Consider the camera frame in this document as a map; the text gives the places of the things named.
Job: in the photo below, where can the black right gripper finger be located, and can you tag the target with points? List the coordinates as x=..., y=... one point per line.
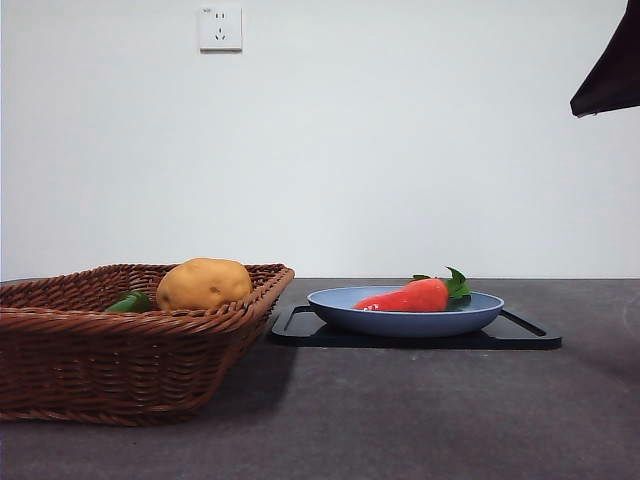
x=612, y=75

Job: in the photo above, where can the orange carrot with green leaves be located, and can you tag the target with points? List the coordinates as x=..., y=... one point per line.
x=405, y=299

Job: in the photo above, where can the blue round plate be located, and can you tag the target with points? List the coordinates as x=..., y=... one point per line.
x=400, y=322

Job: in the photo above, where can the black flat tray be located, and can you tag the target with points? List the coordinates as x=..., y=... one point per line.
x=520, y=340

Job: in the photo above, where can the yellow-brown potato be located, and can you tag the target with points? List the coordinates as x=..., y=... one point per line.
x=205, y=282

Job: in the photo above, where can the green pepper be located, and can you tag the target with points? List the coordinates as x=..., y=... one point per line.
x=129, y=301

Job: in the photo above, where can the brown wicker basket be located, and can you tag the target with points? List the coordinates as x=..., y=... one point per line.
x=125, y=360

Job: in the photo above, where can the white wall socket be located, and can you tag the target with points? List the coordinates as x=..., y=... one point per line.
x=220, y=29

